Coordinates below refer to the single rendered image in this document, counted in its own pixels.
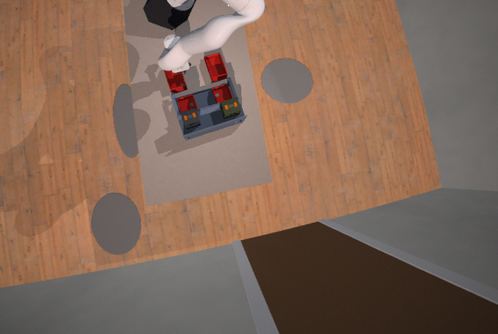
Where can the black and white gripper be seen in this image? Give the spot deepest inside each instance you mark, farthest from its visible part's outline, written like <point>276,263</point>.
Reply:
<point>184,67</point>

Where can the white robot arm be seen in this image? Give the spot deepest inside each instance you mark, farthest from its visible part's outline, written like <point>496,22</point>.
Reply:
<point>211,36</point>

